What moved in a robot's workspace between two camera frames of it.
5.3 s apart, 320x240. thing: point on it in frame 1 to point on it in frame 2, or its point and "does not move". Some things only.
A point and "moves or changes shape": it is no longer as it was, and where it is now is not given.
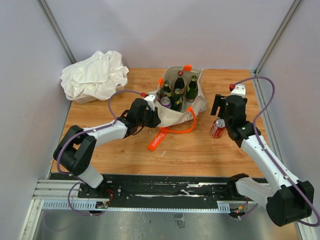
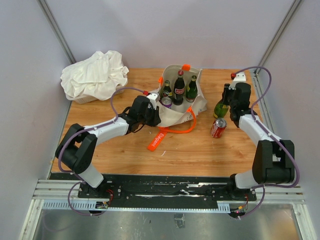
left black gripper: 156,120 does not move
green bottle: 192,90 does not move
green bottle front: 177,102 moves or changes shape
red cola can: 218,128 does not move
